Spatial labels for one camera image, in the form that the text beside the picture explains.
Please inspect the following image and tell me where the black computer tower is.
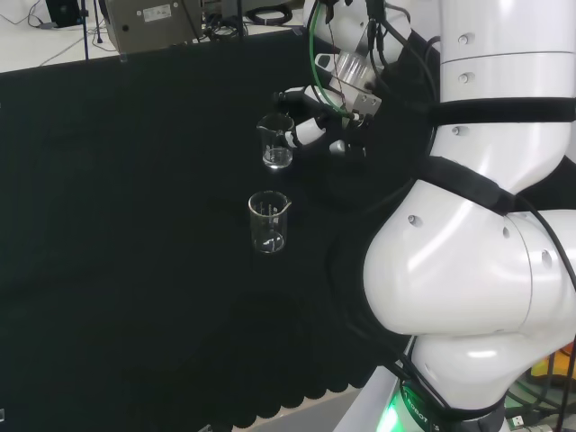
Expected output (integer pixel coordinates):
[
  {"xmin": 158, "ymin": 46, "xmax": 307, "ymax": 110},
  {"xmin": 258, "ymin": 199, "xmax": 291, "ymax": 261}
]
[{"xmin": 46, "ymin": 0, "xmax": 78, "ymax": 24}]

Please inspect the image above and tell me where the black bench cloth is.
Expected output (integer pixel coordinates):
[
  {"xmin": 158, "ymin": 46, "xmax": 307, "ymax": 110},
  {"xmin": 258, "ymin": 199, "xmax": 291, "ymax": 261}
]
[{"xmin": 0, "ymin": 22, "xmax": 576, "ymax": 432}]

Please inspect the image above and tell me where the black cable bundle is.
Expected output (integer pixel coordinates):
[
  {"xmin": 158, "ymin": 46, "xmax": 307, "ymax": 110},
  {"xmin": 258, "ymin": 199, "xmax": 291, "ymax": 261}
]
[{"xmin": 202, "ymin": 12, "xmax": 239, "ymax": 44}]

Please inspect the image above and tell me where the black coiled cable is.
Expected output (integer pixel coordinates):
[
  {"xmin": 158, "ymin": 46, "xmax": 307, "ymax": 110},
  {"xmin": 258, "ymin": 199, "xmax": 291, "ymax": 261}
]
[{"xmin": 245, "ymin": 6, "xmax": 294, "ymax": 27}]

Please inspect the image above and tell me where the clear glass beaker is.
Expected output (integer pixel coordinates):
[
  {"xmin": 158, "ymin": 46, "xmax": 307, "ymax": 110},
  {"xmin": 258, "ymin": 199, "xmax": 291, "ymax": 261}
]
[
  {"xmin": 247, "ymin": 190, "xmax": 293, "ymax": 256},
  {"xmin": 256, "ymin": 113, "xmax": 296, "ymax": 171}
]

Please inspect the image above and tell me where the grey metal box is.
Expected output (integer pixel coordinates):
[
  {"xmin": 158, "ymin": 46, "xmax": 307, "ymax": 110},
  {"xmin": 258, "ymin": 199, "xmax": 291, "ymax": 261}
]
[{"xmin": 99, "ymin": 0, "xmax": 204, "ymax": 54}]

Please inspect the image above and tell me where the green cable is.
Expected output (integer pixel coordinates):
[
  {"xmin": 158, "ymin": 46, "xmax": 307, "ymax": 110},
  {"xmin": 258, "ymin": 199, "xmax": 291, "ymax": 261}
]
[{"xmin": 308, "ymin": 0, "xmax": 353, "ymax": 119}]

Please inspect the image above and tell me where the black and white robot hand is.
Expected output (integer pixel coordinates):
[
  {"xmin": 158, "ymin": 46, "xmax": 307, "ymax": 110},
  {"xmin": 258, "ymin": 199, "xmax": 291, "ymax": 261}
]
[{"xmin": 272, "ymin": 85, "xmax": 383, "ymax": 161}]

